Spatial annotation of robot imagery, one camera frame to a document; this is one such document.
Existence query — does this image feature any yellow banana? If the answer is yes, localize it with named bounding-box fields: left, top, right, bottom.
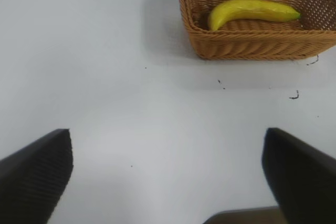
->
left=208, top=0, right=302, bottom=32

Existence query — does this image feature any tan woven wicker basket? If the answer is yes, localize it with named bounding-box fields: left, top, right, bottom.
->
left=176, top=0, right=336, bottom=61

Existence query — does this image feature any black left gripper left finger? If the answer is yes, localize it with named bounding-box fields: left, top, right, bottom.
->
left=0, top=129, right=74, bottom=224

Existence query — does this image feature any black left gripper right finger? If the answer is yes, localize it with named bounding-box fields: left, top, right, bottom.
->
left=261, top=127, right=336, bottom=224

